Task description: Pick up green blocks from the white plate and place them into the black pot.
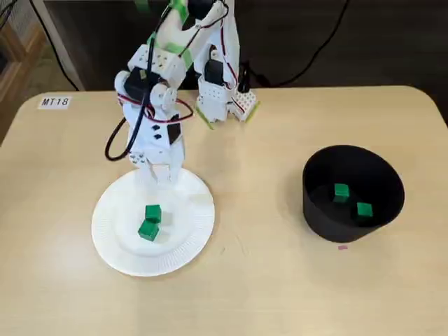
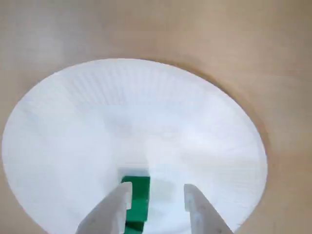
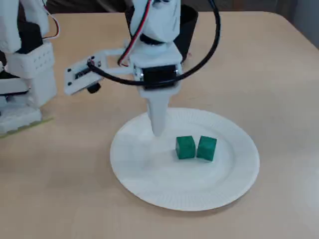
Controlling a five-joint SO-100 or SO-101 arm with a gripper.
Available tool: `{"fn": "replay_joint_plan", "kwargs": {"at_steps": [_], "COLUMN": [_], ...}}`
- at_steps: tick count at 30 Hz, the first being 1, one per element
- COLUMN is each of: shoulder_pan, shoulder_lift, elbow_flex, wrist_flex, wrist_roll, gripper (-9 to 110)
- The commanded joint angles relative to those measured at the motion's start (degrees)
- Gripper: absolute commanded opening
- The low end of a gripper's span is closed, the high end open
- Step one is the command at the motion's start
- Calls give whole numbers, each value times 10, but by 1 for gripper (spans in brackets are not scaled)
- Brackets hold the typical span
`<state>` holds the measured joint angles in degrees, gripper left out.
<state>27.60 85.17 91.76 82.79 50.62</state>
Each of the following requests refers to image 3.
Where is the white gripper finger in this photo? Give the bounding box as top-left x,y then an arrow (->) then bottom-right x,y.
145,95 -> 173,137

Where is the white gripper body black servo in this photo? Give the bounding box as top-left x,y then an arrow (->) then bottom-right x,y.
129,43 -> 184,97

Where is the green block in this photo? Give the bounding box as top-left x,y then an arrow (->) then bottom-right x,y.
175,135 -> 195,160
196,135 -> 217,162

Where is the black pot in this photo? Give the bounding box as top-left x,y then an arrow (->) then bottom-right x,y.
126,3 -> 199,64

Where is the white paper plate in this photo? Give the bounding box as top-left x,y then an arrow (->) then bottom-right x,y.
109,107 -> 261,212

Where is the green tape strip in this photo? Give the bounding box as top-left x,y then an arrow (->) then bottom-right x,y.
0,117 -> 55,137

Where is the red white servo wire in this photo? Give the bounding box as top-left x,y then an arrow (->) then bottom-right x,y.
117,0 -> 153,67
41,7 -> 61,40

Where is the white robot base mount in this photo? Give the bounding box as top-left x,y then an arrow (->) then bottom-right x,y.
0,103 -> 42,132

